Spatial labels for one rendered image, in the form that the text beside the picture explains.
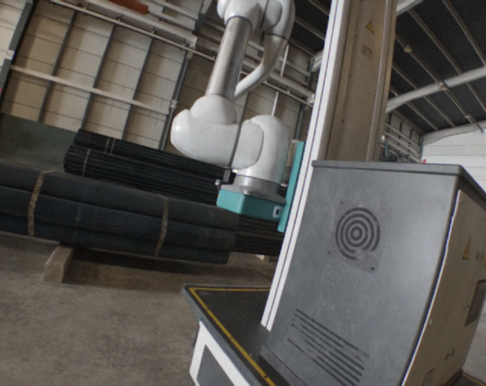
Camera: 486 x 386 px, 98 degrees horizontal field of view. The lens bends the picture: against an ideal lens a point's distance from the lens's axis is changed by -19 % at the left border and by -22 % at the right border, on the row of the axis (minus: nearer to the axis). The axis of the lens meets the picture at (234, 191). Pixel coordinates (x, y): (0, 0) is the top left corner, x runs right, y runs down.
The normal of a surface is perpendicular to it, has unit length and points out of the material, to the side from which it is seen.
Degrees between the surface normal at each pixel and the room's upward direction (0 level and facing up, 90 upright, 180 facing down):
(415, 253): 90
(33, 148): 90
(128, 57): 90
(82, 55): 90
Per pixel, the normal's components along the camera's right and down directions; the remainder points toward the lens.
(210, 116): 0.11, -0.22
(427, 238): -0.85, -0.21
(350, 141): 0.48, 0.11
